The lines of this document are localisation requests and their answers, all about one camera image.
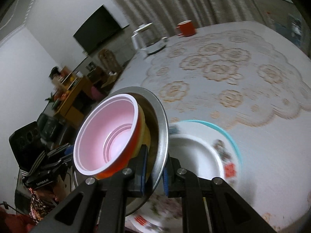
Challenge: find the stainless steel bowl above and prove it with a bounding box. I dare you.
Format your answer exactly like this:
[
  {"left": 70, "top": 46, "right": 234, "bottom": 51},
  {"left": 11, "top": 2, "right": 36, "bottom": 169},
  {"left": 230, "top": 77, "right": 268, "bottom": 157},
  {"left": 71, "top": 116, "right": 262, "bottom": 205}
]
[{"left": 73, "top": 86, "right": 170, "bottom": 216}]

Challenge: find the yellow plastic bowl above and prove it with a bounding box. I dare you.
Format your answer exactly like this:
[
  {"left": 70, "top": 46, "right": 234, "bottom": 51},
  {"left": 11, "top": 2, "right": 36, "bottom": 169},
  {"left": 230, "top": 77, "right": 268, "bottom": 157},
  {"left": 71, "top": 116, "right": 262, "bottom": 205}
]
[{"left": 138, "top": 104, "right": 151, "bottom": 151}]

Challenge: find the red plastic bowl pink inside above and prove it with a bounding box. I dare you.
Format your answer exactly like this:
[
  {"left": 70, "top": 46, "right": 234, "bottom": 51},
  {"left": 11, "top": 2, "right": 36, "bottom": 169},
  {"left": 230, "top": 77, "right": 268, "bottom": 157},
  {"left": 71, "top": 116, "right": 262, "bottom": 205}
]
[{"left": 73, "top": 94, "right": 145, "bottom": 179}]

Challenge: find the white oval floral dish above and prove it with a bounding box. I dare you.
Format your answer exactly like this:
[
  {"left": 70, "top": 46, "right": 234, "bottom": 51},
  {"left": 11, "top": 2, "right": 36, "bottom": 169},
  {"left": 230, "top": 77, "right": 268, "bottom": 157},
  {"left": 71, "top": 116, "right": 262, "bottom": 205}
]
[{"left": 126, "top": 134, "right": 226, "bottom": 233}]

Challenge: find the large white decorated plate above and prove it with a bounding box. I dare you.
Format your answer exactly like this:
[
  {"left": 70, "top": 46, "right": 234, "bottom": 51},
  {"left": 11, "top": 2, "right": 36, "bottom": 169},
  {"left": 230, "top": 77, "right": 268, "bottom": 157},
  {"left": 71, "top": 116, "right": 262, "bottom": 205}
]
[{"left": 126, "top": 120, "right": 242, "bottom": 233}]

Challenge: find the turquoise plastic plate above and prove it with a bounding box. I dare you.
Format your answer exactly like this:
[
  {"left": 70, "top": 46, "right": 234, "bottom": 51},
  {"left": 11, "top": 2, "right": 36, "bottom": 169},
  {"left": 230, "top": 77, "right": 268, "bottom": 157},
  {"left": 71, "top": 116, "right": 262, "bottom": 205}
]
[{"left": 182, "top": 119, "right": 243, "bottom": 167}]

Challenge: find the person's left hand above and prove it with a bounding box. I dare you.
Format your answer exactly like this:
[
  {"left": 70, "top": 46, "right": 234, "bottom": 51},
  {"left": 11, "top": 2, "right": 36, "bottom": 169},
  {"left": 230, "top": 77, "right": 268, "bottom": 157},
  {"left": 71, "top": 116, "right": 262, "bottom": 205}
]
[{"left": 28, "top": 175, "right": 67, "bottom": 220}]

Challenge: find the wooden side cabinet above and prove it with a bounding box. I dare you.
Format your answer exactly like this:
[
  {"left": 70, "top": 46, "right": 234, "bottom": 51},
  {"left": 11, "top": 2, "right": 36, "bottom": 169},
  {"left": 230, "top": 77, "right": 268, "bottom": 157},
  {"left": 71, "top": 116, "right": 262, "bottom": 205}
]
[{"left": 47, "top": 66, "right": 94, "bottom": 129}]

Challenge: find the wooden chair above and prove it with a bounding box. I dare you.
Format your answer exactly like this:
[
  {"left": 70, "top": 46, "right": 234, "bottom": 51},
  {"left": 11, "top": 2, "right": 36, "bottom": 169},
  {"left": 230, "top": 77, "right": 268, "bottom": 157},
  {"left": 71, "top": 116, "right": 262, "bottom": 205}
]
[{"left": 98, "top": 48, "right": 123, "bottom": 76}]

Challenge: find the white electric kettle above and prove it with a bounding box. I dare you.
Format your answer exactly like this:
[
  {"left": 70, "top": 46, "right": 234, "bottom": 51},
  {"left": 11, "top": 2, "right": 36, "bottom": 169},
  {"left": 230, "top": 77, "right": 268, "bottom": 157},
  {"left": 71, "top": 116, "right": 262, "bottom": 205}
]
[{"left": 131, "top": 23, "right": 167, "bottom": 55}]

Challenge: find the lace patterned tablecloth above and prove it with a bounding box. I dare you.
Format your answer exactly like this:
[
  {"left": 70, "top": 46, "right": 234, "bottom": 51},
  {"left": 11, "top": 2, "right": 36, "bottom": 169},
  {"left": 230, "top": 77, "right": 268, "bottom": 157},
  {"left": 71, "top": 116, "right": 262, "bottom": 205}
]
[{"left": 114, "top": 22, "right": 310, "bottom": 232}]

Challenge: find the red mug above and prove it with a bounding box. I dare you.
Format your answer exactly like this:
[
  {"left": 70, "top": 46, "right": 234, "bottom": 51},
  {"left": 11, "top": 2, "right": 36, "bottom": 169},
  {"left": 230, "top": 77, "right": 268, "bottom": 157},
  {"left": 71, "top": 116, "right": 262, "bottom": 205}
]
[{"left": 176, "top": 20, "right": 196, "bottom": 37}]

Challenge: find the beige patterned curtain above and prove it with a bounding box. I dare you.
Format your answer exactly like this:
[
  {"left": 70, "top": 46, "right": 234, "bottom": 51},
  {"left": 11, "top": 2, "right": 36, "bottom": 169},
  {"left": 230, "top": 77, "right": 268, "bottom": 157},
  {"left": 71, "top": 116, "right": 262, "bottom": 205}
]
[{"left": 113, "top": 0, "right": 271, "bottom": 36}]

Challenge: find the black wall television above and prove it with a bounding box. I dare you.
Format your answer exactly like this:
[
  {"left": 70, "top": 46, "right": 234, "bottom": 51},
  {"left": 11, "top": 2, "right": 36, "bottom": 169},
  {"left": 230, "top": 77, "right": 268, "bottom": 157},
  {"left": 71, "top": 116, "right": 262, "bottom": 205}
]
[{"left": 73, "top": 5, "right": 129, "bottom": 54}]

